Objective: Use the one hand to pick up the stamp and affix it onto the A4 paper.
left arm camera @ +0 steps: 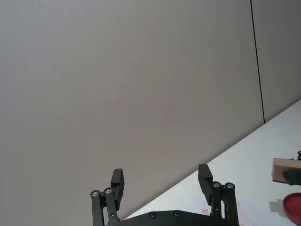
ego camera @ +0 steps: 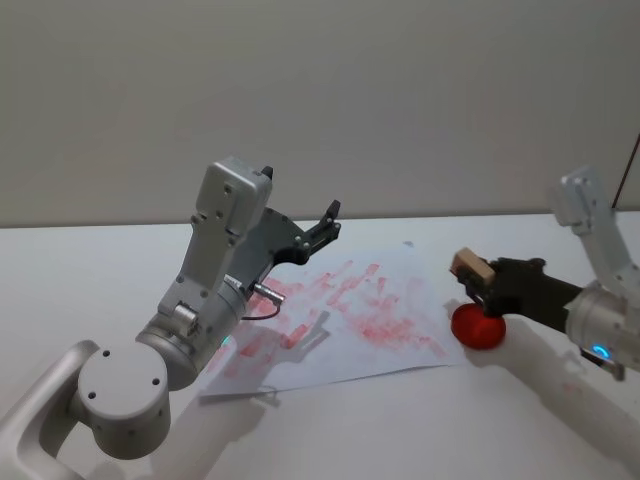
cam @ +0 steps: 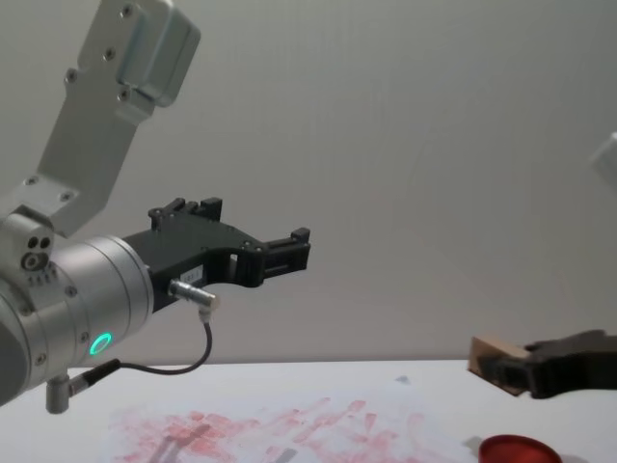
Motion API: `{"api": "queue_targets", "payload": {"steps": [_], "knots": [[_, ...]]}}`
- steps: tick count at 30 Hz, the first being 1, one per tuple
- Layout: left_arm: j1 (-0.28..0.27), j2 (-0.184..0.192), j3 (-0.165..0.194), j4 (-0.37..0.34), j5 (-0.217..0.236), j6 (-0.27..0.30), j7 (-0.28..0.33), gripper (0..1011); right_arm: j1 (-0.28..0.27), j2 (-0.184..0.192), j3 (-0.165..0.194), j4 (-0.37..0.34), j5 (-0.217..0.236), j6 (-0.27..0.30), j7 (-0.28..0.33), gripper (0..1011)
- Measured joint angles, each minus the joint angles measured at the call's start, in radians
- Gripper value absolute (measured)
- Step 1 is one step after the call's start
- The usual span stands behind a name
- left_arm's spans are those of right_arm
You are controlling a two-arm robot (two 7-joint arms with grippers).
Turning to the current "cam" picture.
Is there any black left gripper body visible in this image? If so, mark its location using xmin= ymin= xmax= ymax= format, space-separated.
xmin=120 ymin=215 xmax=265 ymax=315

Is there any thin dark gripper cable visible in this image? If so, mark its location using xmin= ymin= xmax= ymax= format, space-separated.
xmin=67 ymin=278 xmax=224 ymax=393

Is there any white paper with red stains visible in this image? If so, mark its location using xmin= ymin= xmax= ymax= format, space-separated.
xmin=106 ymin=391 xmax=484 ymax=463

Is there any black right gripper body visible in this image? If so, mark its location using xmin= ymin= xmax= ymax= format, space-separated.
xmin=527 ymin=329 xmax=617 ymax=400

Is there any red round ink pad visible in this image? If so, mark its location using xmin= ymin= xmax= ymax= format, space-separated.
xmin=477 ymin=433 xmax=563 ymax=463

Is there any white table cloth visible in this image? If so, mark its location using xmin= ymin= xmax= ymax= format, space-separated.
xmin=0 ymin=358 xmax=617 ymax=463

